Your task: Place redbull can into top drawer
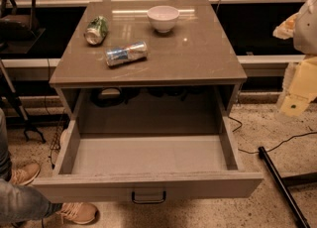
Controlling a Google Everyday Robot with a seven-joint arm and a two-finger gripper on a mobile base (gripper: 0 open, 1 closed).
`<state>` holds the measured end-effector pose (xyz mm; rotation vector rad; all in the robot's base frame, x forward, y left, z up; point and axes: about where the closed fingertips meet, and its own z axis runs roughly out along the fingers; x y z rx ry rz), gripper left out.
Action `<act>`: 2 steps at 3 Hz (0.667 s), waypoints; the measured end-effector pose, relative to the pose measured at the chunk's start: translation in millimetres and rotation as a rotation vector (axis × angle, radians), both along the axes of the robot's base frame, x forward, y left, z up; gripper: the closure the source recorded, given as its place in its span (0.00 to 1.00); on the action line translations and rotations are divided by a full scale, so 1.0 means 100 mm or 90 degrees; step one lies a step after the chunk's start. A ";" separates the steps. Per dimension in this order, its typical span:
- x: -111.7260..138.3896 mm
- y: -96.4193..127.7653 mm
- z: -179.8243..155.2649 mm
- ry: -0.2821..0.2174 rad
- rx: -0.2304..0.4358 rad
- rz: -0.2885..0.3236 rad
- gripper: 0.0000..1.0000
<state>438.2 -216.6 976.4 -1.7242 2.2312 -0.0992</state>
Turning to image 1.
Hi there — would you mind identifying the tan shoe near drawer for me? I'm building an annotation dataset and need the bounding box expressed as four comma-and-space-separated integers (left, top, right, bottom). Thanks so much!
57, 202, 98, 225

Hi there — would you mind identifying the black drawer handle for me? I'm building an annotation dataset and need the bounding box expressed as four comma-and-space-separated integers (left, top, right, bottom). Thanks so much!
131, 191, 166, 205

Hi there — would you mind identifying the dark bag on shelf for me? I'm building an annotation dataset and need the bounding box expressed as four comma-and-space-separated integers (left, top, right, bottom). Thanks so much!
0, 0, 45, 55

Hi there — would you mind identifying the open grey top drawer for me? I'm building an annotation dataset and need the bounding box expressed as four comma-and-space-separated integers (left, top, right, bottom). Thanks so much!
32, 87, 264, 204

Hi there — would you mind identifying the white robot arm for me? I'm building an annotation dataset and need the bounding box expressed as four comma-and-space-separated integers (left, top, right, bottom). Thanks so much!
273, 0, 317, 117

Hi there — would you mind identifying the green soda can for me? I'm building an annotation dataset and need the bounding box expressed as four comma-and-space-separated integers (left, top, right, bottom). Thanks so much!
84, 16, 108, 46

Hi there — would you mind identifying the tan shoe at left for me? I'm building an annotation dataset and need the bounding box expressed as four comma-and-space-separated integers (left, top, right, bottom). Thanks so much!
10, 163, 41, 185

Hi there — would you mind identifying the black metal stand leg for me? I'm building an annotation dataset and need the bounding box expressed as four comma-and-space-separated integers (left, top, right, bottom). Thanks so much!
259, 147, 317, 228

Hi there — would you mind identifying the white ceramic bowl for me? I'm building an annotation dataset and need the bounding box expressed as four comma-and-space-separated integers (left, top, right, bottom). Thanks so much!
147, 6, 179, 33

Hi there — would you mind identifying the blue silver redbull can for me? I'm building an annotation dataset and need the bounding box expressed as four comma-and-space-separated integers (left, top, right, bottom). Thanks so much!
105, 42, 148, 66

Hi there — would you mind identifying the blue jeans leg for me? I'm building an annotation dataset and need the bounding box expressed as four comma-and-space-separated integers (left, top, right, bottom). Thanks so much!
0, 110, 62, 223

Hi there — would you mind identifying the black floor cable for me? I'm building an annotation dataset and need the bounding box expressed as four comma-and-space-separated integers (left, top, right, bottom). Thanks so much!
228, 116, 317, 156

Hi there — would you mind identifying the black tripod stand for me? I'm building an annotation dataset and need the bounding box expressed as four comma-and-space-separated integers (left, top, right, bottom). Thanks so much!
0, 58, 46, 144

